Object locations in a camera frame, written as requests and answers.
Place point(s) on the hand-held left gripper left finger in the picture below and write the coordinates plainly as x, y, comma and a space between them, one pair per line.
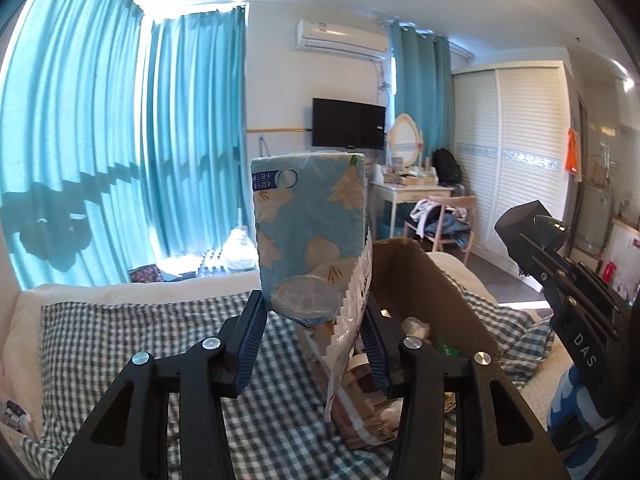
252, 342

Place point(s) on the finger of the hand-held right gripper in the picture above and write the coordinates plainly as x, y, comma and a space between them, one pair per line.
552, 237
525, 222

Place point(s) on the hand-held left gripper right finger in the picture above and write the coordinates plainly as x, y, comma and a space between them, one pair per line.
376, 357

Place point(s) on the white serrated-edge plastic packet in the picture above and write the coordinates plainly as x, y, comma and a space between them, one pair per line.
345, 345

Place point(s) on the brown cardboard box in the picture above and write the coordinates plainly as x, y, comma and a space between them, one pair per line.
415, 280

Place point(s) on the blue floral tissue pack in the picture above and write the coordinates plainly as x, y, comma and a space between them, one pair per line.
305, 220

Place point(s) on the person's right hand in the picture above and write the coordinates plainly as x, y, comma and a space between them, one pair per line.
570, 402

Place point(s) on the crumpled white tissue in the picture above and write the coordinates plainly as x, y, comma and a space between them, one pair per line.
416, 328

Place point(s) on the wooden chair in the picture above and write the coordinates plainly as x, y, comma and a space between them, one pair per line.
465, 205

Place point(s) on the white slatted wardrobe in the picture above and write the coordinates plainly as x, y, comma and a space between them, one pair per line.
525, 160

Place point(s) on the green crumpled wrapper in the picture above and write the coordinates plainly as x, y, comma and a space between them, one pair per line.
449, 348

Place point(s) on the orange hanging cloth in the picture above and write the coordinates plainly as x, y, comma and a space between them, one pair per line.
572, 152

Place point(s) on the clothes pile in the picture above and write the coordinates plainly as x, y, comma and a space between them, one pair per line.
440, 222

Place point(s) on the pack of water bottles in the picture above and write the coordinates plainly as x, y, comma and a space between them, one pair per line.
211, 262

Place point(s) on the white plastic bag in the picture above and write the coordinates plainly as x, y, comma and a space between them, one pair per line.
241, 250

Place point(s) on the black backpack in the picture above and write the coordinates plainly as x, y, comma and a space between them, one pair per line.
446, 166

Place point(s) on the white dressing table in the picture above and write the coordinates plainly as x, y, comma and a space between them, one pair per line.
415, 195

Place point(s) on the desk organizer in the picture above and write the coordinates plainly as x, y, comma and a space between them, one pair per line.
412, 174

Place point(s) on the dark floral bag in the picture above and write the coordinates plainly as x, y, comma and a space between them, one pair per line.
147, 275

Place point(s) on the checked blanket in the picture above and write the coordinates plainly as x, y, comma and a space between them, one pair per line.
125, 325

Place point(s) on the blue waste bin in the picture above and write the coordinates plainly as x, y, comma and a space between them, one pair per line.
383, 229

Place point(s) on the white oval vanity mirror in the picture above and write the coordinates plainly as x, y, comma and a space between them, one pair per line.
405, 140

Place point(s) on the narrow teal curtain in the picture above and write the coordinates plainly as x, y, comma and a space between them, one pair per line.
420, 90

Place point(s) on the teal window curtain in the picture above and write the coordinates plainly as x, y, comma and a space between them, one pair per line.
65, 135
200, 135

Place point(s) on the white bed quilt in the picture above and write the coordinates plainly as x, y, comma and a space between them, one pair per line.
30, 325

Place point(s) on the colourful printed packet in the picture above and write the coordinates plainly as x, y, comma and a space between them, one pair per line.
15, 417

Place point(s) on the white air conditioner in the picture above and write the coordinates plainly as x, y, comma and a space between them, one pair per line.
342, 39

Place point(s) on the black wall television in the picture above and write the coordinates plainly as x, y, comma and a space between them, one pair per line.
349, 124

